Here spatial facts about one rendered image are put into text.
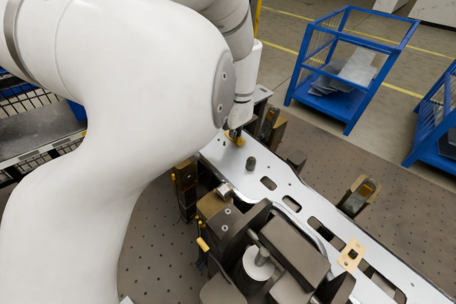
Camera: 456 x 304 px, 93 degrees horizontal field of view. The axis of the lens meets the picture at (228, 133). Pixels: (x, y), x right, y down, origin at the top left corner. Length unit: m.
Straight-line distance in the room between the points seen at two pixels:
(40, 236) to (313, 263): 0.34
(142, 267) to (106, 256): 0.66
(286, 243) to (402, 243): 0.82
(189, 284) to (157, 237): 0.20
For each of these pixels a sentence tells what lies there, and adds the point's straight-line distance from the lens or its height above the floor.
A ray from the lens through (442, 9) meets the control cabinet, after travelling 8.30.
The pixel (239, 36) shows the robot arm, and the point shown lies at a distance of 0.39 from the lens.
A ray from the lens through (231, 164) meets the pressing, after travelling 0.71.
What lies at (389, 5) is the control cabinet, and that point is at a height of 0.29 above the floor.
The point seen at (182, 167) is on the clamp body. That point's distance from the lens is 0.64.
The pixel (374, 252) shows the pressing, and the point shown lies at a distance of 0.71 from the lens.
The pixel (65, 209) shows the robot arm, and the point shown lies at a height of 1.40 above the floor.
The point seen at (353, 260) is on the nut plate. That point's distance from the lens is 0.66.
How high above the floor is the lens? 1.55
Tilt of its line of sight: 43 degrees down
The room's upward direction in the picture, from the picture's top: 5 degrees clockwise
